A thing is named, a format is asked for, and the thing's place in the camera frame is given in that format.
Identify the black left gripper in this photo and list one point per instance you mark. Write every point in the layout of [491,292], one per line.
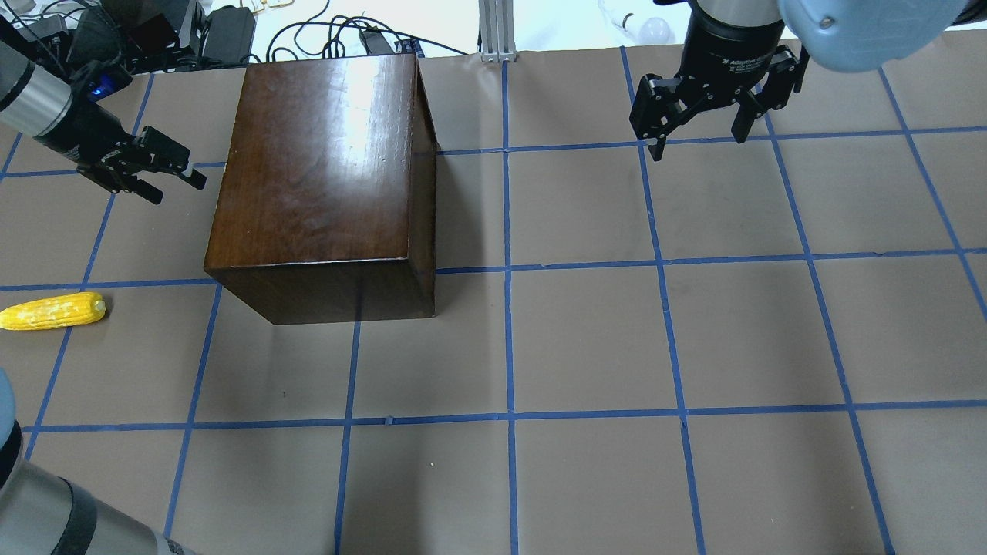
[68,132]

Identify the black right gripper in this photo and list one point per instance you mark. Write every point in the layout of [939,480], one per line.
[731,48]

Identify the yellow corn cob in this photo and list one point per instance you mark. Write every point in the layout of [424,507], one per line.
[62,311]

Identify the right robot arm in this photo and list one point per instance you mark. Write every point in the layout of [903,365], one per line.
[844,36]

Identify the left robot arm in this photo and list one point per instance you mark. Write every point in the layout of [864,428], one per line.
[43,107]

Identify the dark wooden drawer cabinet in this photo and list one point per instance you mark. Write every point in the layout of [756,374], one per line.
[326,208]

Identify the white light bulb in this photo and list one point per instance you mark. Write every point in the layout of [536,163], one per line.
[644,29]

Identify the black power adapter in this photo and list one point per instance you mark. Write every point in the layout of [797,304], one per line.
[228,36]

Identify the aluminium frame post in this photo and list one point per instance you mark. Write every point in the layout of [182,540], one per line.
[496,31]

